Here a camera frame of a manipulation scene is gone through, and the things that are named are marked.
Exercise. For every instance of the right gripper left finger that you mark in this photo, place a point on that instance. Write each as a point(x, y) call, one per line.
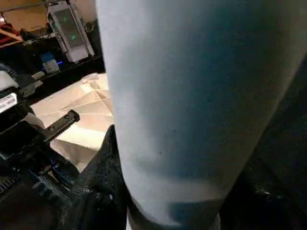
point(96, 191)

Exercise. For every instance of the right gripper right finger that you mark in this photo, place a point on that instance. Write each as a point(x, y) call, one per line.
point(268, 211)

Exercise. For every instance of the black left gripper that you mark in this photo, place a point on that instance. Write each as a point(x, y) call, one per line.
point(24, 153)

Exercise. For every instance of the white plastic table top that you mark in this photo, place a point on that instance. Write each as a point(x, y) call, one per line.
point(81, 105)

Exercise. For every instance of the white plastic table leg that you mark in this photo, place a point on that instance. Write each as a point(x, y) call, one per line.
point(192, 96)

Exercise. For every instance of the black work mat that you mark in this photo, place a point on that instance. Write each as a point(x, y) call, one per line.
point(288, 143)

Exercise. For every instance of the white device with green lights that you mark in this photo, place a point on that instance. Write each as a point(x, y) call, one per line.
point(71, 28)

